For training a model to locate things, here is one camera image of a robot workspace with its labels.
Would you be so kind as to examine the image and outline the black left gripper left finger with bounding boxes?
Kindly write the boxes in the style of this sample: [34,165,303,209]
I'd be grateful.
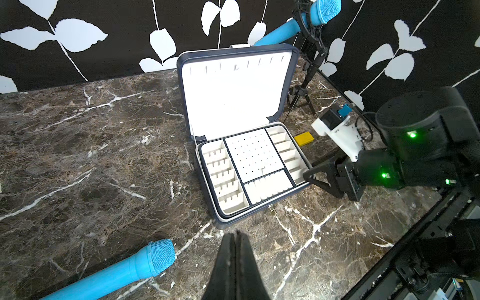
[202,233,236,300]

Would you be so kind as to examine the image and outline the small yellow wooden block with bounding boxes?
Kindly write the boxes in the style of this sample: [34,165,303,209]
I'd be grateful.
[294,131,315,147]

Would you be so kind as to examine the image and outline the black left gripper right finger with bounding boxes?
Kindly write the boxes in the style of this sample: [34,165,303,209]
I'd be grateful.
[236,231,270,300]

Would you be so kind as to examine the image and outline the black front mounting rail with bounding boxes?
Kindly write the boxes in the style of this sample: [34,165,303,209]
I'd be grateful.
[343,190,480,300]

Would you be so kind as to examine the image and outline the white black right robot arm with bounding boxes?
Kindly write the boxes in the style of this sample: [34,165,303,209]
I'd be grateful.
[303,87,480,287]

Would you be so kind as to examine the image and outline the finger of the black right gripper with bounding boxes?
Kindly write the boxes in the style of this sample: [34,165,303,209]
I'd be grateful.
[302,156,343,198]

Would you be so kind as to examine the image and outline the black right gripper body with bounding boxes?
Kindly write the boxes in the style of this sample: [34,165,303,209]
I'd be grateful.
[336,148,405,202]

